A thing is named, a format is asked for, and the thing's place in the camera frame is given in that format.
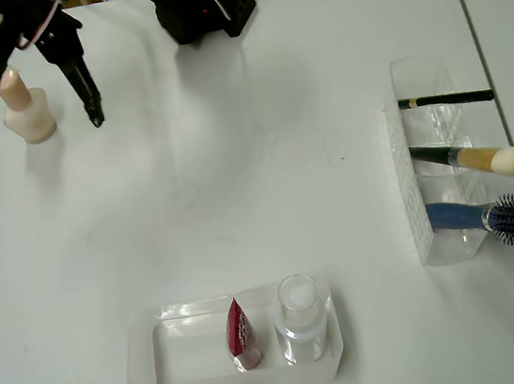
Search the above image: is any clear crystal organizer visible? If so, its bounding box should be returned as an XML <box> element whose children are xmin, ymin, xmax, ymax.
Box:
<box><xmin>375</xmin><ymin>47</ymin><xmax>504</xmax><ymax>272</ymax></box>

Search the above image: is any red hand cream tube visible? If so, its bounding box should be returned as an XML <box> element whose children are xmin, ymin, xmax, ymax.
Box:
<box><xmin>220</xmin><ymin>294</ymin><xmax>266</xmax><ymax>375</ymax></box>

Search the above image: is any dark blue eyeliner pencil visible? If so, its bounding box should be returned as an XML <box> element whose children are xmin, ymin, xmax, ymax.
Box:
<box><xmin>397</xmin><ymin>85</ymin><xmax>496</xmax><ymax>114</ymax></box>

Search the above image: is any red white servo cable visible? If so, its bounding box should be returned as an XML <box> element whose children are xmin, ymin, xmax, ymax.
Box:
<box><xmin>11</xmin><ymin>0</ymin><xmax>235</xmax><ymax>49</ymax></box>

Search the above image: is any blue round hairbrush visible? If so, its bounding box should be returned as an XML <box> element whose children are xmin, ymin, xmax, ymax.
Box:
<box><xmin>424</xmin><ymin>192</ymin><xmax>514</xmax><ymax>272</ymax></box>

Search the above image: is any pink bottle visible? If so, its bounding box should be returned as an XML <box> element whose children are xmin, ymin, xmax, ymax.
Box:
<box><xmin>0</xmin><ymin>60</ymin><xmax>61</xmax><ymax>149</ymax></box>

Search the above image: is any clear spray bottle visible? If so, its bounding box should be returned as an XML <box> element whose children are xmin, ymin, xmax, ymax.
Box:
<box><xmin>267</xmin><ymin>270</ymin><xmax>333</xmax><ymax>368</ymax></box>

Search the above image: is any gold ferrule makeup brush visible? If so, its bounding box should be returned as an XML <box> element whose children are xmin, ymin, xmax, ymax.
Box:
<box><xmin>408</xmin><ymin>132</ymin><xmax>514</xmax><ymax>192</ymax></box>

